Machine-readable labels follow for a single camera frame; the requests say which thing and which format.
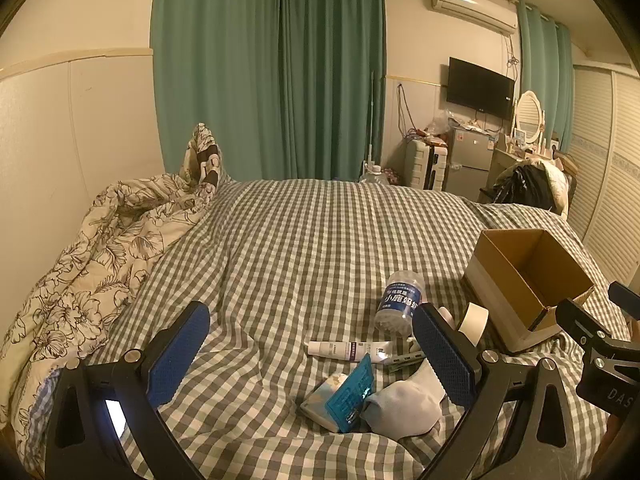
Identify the black wall television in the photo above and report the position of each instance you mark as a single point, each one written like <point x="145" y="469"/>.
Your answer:
<point x="480" y="87"/>

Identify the white oval mirror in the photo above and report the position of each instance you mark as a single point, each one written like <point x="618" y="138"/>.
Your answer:
<point x="530" y="112"/>

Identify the white air conditioner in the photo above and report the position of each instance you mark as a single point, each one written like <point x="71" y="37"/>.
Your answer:
<point x="470" y="7"/>

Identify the white louvred wardrobe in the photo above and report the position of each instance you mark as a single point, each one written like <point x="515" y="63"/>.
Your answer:
<point x="600" y="160"/>

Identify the brown cardboard box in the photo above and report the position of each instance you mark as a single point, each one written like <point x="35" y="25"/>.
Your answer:
<point x="505" y="300"/>

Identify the white mop pole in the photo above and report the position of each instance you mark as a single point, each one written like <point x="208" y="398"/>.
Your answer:
<point x="371" y="120"/>

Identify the narrow green curtain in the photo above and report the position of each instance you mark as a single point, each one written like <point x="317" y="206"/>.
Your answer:
<point x="542" y="60"/>

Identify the white tissue pack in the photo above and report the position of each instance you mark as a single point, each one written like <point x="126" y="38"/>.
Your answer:
<point x="317" y="405"/>

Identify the clutter on suitcase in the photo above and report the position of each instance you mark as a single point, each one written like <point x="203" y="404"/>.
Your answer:
<point x="427" y="135"/>

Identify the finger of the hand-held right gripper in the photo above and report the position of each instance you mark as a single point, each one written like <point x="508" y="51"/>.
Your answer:
<point x="580" y="317"/>
<point x="625" y="297"/>

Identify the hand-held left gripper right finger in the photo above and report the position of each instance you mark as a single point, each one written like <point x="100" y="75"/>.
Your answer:
<point x="445" y="355"/>

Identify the white tape roll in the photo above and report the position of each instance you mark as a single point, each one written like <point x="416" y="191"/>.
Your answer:
<point x="472" y="322"/>

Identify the floral duvet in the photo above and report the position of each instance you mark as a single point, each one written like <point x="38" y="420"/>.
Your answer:
<point x="90" y="260"/>

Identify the clear jar with blue label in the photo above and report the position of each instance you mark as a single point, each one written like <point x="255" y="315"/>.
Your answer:
<point x="400" y="305"/>

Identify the teal packet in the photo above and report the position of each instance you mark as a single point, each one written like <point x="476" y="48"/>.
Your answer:
<point x="350" y="395"/>

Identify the white dressing table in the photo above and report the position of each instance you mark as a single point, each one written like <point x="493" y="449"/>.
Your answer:
<point x="502" y="160"/>

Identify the white plush toy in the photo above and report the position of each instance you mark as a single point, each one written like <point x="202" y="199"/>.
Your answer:
<point x="400" y="405"/>

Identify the grey hair clip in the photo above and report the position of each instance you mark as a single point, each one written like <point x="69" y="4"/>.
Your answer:
<point x="405" y="360"/>

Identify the white suitcase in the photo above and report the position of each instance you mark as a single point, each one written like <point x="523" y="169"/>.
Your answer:
<point x="417" y="165"/>

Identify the silver fridge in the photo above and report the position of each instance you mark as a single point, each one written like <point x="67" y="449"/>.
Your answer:
<point x="470" y="160"/>

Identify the white padded coat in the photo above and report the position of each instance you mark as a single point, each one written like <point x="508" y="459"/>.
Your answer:
<point x="557" y="185"/>

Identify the black jacket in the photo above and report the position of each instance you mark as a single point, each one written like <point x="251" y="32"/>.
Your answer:
<point x="525" y="185"/>

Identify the wide green curtain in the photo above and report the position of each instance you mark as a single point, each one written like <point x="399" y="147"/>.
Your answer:
<point x="250" y="85"/>

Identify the white cream tube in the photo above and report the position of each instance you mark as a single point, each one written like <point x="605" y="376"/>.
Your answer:
<point x="330" y="349"/>

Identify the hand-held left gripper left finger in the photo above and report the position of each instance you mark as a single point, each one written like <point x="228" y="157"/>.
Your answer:
<point x="180" y="355"/>

